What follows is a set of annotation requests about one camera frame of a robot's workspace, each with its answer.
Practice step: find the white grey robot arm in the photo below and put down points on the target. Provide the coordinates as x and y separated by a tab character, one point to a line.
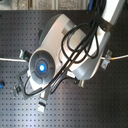
66	52

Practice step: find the left metal cable clip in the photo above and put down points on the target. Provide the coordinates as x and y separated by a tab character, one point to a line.
23	55

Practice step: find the small black metal clip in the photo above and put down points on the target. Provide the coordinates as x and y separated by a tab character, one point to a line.
17	89

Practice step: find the metal cable clip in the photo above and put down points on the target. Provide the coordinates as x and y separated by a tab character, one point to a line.
23	55
106	59

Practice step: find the right metal cable clip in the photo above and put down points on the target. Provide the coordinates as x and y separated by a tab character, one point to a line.
106	59

